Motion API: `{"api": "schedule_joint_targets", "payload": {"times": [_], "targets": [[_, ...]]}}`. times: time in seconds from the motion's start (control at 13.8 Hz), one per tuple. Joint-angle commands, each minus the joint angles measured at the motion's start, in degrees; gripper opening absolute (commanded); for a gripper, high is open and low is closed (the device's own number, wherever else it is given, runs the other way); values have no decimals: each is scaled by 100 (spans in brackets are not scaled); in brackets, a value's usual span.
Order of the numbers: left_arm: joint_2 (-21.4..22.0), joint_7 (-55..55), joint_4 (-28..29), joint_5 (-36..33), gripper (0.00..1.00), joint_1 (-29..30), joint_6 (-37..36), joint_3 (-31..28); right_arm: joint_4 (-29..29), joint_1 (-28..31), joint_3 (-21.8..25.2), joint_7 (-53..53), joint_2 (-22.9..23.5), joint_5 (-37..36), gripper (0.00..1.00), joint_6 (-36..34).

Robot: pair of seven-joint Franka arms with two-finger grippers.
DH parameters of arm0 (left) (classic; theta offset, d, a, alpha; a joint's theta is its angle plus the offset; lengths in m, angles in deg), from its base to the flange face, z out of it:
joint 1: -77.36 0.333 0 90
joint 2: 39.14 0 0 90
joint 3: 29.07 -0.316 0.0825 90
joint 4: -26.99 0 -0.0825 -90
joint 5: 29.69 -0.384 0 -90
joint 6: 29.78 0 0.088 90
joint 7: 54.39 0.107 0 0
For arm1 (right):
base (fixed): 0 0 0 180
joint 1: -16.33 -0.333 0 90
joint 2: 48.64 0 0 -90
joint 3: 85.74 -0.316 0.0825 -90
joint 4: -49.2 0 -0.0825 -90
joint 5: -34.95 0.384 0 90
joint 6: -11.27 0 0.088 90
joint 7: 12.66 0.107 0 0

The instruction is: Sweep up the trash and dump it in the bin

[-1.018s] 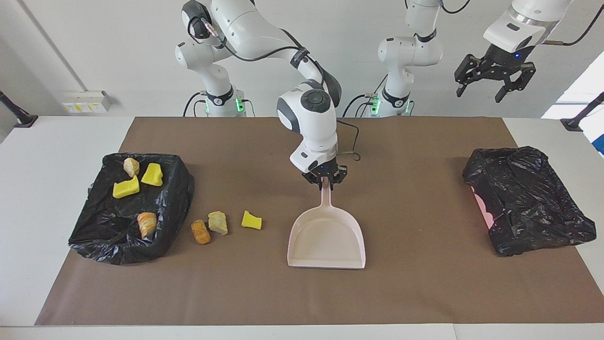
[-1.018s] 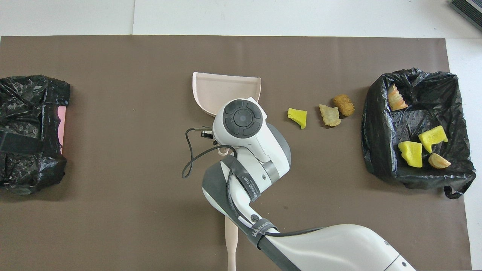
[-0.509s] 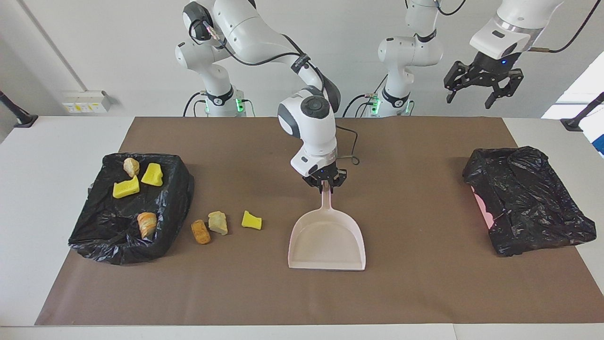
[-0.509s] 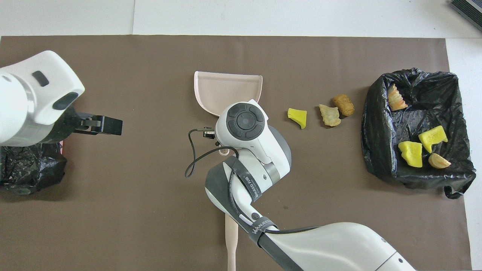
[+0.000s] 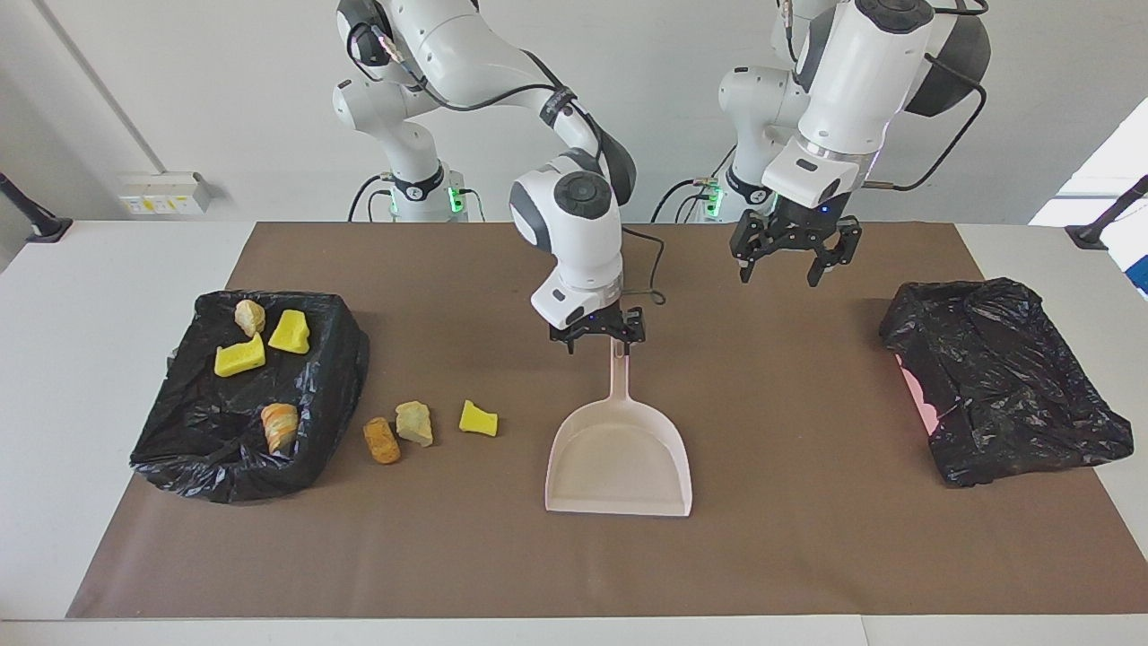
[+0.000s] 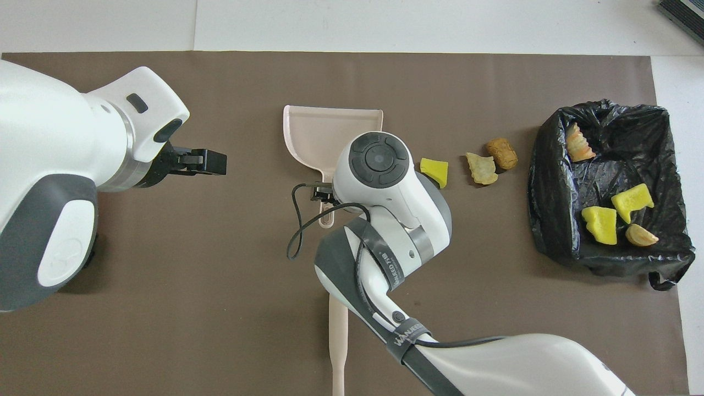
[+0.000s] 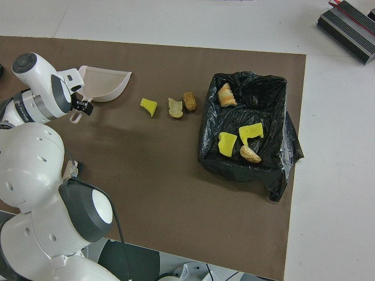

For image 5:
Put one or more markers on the grey wall conduit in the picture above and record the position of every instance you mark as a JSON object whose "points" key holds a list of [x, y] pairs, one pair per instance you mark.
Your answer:
{"points": [[101, 85]]}

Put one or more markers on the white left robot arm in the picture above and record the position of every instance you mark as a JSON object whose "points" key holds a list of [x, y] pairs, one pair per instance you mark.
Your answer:
{"points": [[852, 81]]}

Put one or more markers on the blue object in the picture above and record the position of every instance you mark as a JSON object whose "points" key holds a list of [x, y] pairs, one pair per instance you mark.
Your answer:
{"points": [[1142, 276]]}

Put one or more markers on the pink trash bin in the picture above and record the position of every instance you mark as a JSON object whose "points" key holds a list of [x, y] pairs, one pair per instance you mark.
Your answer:
{"points": [[915, 390]]}

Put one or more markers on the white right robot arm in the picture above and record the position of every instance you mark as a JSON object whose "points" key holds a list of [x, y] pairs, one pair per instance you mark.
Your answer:
{"points": [[583, 233]]}

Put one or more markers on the brown paper table mat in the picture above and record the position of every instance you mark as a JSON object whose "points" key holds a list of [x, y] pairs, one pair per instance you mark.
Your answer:
{"points": [[574, 565]]}

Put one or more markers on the small pale beige foam chunk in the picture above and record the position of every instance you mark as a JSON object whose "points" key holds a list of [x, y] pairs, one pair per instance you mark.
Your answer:
{"points": [[414, 424]]}

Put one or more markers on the pale pink plastic dustpan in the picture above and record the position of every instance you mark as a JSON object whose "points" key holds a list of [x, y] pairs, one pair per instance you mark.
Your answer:
{"points": [[619, 458]]}

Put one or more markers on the tan striped foam chunk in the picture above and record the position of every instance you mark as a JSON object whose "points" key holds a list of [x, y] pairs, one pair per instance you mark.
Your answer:
{"points": [[279, 428]]}

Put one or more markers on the notched yellow sponge piece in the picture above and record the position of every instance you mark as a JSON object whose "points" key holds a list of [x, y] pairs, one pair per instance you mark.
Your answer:
{"points": [[238, 361]]}

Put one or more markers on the black plastic trash bag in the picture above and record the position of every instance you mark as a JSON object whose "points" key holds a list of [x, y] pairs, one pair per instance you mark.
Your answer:
{"points": [[206, 431], [1004, 386]]}

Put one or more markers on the orange-brown foam chunk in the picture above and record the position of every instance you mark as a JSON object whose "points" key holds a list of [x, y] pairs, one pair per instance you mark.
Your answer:
{"points": [[382, 441]]}

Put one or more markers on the black clamp stand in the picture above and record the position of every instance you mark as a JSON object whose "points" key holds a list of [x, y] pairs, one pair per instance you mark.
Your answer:
{"points": [[1090, 235], [45, 226]]}

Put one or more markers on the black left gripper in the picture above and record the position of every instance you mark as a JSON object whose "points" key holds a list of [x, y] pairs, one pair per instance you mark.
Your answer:
{"points": [[803, 220]]}

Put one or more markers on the large pale beige foam chunk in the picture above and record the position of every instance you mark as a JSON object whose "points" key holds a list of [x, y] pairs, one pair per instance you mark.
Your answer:
{"points": [[249, 318]]}

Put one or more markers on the green and yellow sponge piece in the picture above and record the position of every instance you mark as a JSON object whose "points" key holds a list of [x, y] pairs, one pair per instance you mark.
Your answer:
{"points": [[289, 334]]}

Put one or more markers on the white wall socket box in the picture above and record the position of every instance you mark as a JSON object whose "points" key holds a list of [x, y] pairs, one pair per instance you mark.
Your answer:
{"points": [[166, 193]]}

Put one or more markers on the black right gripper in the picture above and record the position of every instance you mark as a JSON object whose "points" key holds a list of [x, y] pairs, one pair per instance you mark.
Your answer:
{"points": [[596, 323]]}

